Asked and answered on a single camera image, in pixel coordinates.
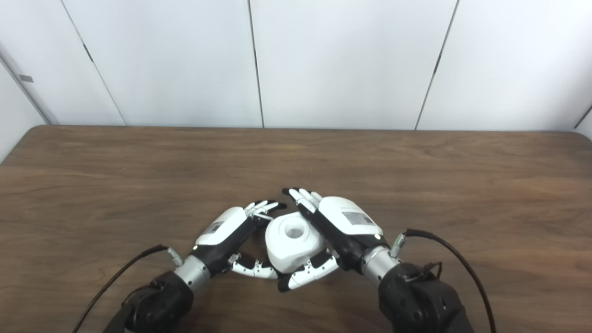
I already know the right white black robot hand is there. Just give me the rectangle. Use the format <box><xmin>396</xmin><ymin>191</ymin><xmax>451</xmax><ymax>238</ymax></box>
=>
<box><xmin>277</xmin><ymin>187</ymin><xmax>390</xmax><ymax>293</ymax></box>

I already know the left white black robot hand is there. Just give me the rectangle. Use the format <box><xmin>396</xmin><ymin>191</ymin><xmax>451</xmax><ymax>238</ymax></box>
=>
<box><xmin>192</xmin><ymin>200</ymin><xmax>287</xmax><ymax>280</ymax></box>

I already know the round white plastic piece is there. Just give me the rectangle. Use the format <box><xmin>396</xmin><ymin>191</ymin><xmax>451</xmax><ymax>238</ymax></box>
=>
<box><xmin>265</xmin><ymin>211</ymin><xmax>327</xmax><ymax>274</ymax></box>

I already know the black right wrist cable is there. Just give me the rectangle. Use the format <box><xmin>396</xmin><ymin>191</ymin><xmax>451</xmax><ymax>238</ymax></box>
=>
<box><xmin>389</xmin><ymin>228</ymin><xmax>498</xmax><ymax>333</ymax></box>

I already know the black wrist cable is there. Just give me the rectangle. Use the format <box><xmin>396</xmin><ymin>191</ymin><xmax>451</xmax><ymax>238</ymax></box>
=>
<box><xmin>72</xmin><ymin>245</ymin><xmax>185</xmax><ymax>333</ymax></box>
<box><xmin>389</xmin><ymin>228</ymin><xmax>498</xmax><ymax>333</ymax></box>

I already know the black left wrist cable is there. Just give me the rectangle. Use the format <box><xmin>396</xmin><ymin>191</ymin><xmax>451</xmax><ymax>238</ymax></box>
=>
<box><xmin>72</xmin><ymin>245</ymin><xmax>185</xmax><ymax>333</ymax></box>

